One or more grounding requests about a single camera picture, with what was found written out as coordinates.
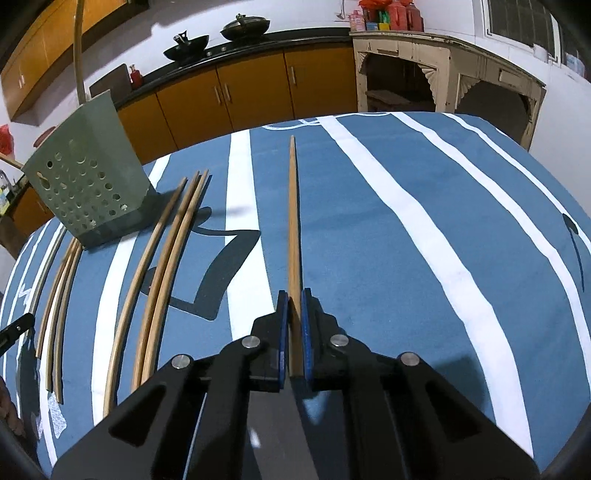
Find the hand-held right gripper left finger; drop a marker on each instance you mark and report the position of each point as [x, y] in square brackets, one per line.
[282, 323]

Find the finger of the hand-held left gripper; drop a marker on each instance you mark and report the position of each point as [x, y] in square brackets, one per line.
[16, 330]

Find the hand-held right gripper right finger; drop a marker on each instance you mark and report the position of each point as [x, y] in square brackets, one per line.
[305, 332]

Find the green perforated utensil holder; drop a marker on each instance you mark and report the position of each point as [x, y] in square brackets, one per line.
[83, 184]

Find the person's left hand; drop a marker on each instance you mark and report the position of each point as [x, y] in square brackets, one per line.
[9, 406]

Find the blue white striped tablecloth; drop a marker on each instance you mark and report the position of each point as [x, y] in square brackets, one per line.
[392, 277]

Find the red plastic bag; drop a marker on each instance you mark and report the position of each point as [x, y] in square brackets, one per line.
[5, 138]

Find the red basin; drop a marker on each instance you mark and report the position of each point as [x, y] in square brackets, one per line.
[45, 138]

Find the orange base cabinets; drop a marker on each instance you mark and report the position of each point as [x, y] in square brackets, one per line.
[258, 92]

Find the wooden stool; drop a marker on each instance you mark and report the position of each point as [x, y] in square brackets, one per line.
[383, 96]

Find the dark cutting board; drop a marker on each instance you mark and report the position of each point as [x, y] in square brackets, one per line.
[115, 83]

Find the small red bottle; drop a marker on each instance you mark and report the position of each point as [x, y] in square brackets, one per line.
[136, 78]

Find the black countertop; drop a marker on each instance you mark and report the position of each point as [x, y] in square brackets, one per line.
[277, 44]

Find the black lidded wok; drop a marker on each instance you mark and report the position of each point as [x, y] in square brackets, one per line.
[244, 28]

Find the pink bottle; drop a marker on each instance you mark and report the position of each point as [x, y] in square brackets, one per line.
[355, 22]

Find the white carved cabinet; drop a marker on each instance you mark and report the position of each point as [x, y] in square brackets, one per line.
[443, 50]

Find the red packet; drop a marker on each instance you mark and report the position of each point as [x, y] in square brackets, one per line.
[371, 8]

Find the window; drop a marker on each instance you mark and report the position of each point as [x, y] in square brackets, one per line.
[521, 23]

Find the orange wall cabinet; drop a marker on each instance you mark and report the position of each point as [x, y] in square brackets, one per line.
[46, 41]

